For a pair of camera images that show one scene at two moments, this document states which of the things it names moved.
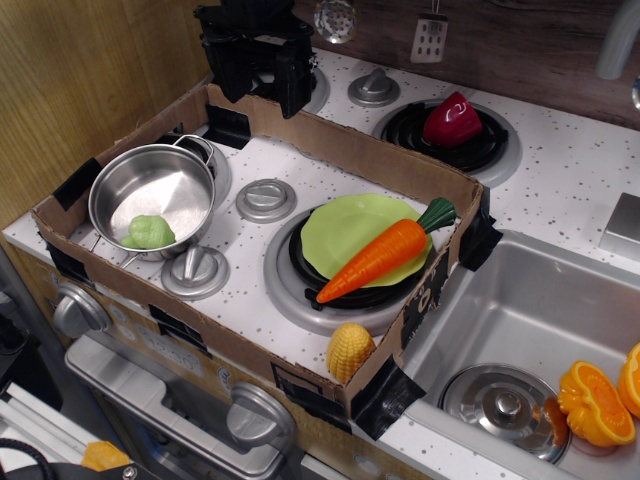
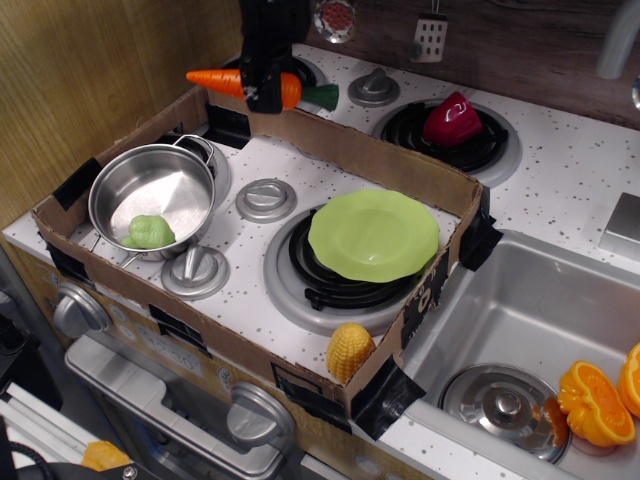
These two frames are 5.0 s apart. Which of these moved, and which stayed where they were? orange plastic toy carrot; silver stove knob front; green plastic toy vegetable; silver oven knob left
Moved: orange plastic toy carrot
Stayed: silver oven knob left; silver stove knob front; green plastic toy vegetable
